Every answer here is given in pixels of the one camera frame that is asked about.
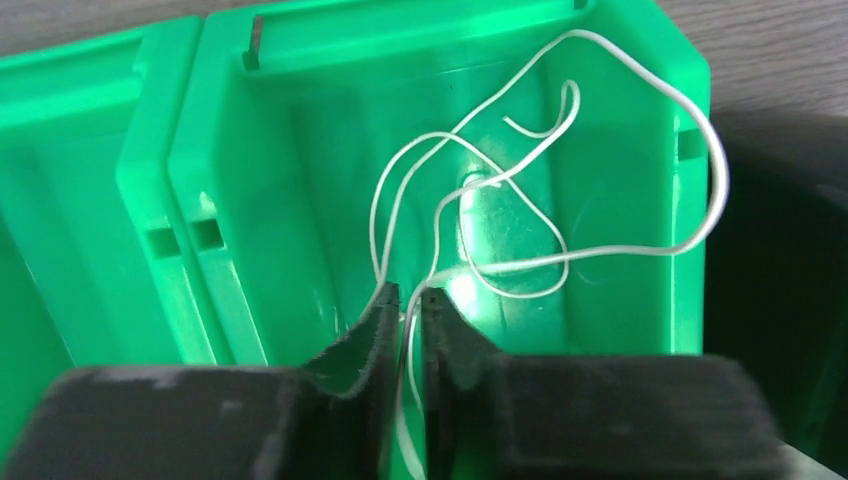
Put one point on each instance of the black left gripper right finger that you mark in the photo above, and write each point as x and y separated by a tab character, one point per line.
490	414

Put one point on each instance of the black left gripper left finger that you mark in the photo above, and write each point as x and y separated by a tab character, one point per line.
326	419

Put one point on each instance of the green bin back right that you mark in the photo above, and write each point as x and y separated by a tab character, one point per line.
313	133

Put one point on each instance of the black metronome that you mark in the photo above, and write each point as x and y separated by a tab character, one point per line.
776	271

